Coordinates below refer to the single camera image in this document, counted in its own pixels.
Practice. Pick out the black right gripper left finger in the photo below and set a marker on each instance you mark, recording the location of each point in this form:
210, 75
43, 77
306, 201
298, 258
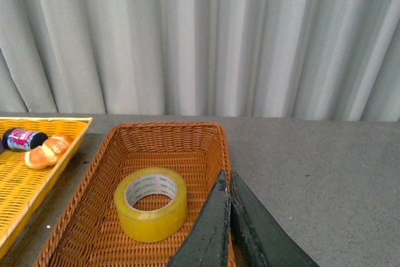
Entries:
207, 243

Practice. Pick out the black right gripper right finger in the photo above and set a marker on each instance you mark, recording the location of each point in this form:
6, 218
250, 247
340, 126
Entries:
259, 236

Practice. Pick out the yellow tape roll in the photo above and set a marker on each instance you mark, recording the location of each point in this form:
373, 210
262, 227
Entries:
156, 224

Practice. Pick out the brown wicker basket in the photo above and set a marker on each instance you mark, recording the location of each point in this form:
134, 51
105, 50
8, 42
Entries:
89, 233

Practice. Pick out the yellow woven basket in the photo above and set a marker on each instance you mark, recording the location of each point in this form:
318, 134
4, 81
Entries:
24, 189

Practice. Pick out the toy croissant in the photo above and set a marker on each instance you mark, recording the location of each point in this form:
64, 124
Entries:
49, 153

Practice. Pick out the grey white curtain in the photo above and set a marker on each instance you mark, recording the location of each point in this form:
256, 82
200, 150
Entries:
305, 59

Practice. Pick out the small dark labelled jar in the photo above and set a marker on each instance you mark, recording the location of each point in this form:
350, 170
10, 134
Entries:
23, 139

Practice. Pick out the purple cube block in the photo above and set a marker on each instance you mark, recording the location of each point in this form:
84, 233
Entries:
1, 146

